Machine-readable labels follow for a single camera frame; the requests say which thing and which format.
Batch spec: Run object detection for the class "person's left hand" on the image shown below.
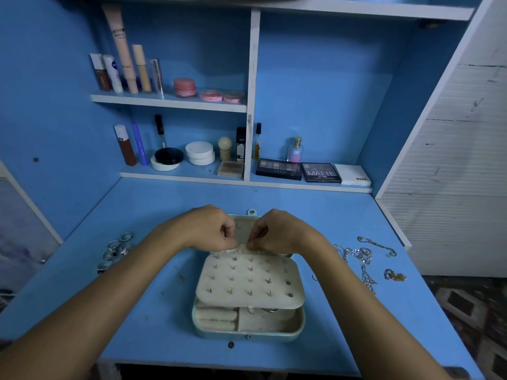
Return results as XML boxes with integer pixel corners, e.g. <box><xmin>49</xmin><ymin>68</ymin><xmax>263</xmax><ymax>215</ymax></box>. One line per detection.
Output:
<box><xmin>162</xmin><ymin>205</ymin><xmax>239</xmax><ymax>252</ymax></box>

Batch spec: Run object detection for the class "person's right hand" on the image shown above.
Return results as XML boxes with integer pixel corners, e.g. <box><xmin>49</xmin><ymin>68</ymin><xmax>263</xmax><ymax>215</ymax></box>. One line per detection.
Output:
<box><xmin>246</xmin><ymin>208</ymin><xmax>318</xmax><ymax>258</ymax></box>

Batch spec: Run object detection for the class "cream jewellery box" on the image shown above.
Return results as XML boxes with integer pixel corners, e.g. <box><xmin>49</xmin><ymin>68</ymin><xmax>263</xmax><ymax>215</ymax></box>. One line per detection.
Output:
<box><xmin>192</xmin><ymin>208</ymin><xmax>307</xmax><ymax>340</ymax></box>

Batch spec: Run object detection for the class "pile of silver bracelets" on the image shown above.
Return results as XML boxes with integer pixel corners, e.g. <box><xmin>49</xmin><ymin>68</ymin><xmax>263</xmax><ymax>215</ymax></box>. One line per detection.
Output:
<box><xmin>313</xmin><ymin>235</ymin><xmax>407</xmax><ymax>293</ymax></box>

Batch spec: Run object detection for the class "pile of silver rings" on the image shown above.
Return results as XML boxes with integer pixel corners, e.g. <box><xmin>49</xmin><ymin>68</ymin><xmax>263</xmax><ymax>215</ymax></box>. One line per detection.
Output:
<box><xmin>97</xmin><ymin>231</ymin><xmax>134</xmax><ymax>272</ymax></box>

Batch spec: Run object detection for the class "person's right forearm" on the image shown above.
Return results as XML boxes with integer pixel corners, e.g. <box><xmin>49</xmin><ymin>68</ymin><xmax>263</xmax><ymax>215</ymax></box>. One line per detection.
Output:
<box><xmin>297</xmin><ymin>237</ymin><xmax>453</xmax><ymax>380</ymax></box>

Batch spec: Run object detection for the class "person's left forearm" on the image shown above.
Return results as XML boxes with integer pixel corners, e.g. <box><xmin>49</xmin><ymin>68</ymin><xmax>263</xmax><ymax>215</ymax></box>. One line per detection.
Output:
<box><xmin>0</xmin><ymin>229</ymin><xmax>199</xmax><ymax>380</ymax></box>

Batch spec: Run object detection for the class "white flat box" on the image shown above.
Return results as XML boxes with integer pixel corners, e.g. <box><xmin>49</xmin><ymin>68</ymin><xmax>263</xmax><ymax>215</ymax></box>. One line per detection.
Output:
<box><xmin>334</xmin><ymin>164</ymin><xmax>372</xmax><ymax>188</ymax></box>

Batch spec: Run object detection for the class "dark eyeshadow palette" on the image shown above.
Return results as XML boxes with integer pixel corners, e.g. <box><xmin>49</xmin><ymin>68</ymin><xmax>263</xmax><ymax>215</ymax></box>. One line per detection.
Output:
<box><xmin>256</xmin><ymin>159</ymin><xmax>303</xmax><ymax>181</ymax></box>

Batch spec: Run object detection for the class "square brown powder compact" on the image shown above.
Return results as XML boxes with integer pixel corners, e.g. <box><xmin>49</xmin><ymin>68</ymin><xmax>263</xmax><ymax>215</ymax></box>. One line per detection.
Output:
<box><xmin>217</xmin><ymin>159</ymin><xmax>246</xmax><ymax>179</ymax></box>

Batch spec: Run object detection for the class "black lettered eyeshadow palette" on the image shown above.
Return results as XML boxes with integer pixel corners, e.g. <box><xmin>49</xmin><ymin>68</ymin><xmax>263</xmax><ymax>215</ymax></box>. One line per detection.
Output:
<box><xmin>301</xmin><ymin>162</ymin><xmax>342</xmax><ymax>184</ymax></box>

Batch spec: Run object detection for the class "white round cream jar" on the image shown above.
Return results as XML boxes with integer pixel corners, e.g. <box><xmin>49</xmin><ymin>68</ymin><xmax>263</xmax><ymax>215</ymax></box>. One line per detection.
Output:
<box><xmin>185</xmin><ymin>140</ymin><xmax>215</xmax><ymax>166</ymax></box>

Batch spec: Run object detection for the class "white bowl black inside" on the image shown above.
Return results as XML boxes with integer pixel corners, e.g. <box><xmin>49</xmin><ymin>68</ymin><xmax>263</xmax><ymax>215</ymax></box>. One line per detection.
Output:
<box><xmin>151</xmin><ymin>148</ymin><xmax>185</xmax><ymax>172</ymax></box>

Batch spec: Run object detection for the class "small pink perfume bottle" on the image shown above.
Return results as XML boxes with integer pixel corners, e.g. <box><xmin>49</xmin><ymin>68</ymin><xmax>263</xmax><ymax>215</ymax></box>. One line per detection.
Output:
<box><xmin>287</xmin><ymin>136</ymin><xmax>304</xmax><ymax>164</ymax></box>

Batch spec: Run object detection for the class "beige makeup sponge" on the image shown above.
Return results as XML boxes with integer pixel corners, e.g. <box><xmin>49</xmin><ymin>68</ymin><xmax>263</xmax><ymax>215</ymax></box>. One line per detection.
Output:
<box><xmin>218</xmin><ymin>136</ymin><xmax>234</xmax><ymax>162</ymax></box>

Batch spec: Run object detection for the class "black cosmetic bottle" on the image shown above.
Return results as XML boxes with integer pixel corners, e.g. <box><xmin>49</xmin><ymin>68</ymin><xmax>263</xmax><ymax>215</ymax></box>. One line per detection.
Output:
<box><xmin>235</xmin><ymin>126</ymin><xmax>247</xmax><ymax>162</ymax></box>

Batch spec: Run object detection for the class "blue cosmetic tube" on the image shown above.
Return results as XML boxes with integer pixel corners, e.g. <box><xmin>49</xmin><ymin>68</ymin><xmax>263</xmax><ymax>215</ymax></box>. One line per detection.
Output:
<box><xmin>130</xmin><ymin>122</ymin><xmax>149</xmax><ymax>166</ymax></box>

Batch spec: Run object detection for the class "black makeup brush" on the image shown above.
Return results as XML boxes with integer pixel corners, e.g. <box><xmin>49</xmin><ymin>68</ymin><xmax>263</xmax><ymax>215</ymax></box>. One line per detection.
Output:
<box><xmin>154</xmin><ymin>115</ymin><xmax>167</xmax><ymax>151</ymax></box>

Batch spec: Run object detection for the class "brown lipstick tube white cap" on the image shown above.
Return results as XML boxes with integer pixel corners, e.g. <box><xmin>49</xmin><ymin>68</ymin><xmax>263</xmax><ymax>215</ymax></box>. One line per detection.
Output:
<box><xmin>113</xmin><ymin>124</ymin><xmax>138</xmax><ymax>167</ymax></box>

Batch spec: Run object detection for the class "pink round jar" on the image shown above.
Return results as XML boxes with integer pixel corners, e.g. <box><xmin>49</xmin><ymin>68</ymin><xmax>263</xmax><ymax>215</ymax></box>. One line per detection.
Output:
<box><xmin>173</xmin><ymin>78</ymin><xmax>198</xmax><ymax>98</ymax></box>

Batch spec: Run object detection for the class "white shelf unit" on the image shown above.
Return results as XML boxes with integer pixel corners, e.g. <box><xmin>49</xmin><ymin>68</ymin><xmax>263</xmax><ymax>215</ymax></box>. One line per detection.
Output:
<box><xmin>89</xmin><ymin>0</ymin><xmax>476</xmax><ymax>193</ymax></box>

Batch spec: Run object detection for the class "short beige cosmetic tube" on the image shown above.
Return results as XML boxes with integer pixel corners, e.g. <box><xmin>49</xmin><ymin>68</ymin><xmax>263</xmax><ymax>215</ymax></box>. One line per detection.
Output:
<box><xmin>132</xmin><ymin>44</ymin><xmax>152</xmax><ymax>93</ymax></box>

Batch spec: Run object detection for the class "white tube blue label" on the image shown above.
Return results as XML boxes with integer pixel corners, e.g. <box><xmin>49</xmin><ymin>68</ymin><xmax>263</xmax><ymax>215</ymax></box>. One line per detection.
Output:
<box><xmin>102</xmin><ymin>54</ymin><xmax>125</xmax><ymax>94</ymax></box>

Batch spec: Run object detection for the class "white framed marbled panel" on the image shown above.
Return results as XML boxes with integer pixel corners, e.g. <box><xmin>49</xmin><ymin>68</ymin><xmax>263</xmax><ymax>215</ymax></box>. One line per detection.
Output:
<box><xmin>0</xmin><ymin>160</ymin><xmax>63</xmax><ymax>298</ymax></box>

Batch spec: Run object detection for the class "white slatted cabinet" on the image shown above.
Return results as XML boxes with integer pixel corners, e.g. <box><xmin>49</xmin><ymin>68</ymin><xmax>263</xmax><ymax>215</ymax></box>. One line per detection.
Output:
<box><xmin>374</xmin><ymin>0</ymin><xmax>507</xmax><ymax>278</ymax></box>

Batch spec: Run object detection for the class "tall beige cosmetic tube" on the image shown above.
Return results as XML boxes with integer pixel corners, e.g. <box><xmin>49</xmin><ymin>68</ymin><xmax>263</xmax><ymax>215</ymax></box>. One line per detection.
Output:
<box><xmin>101</xmin><ymin>4</ymin><xmax>139</xmax><ymax>95</ymax></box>

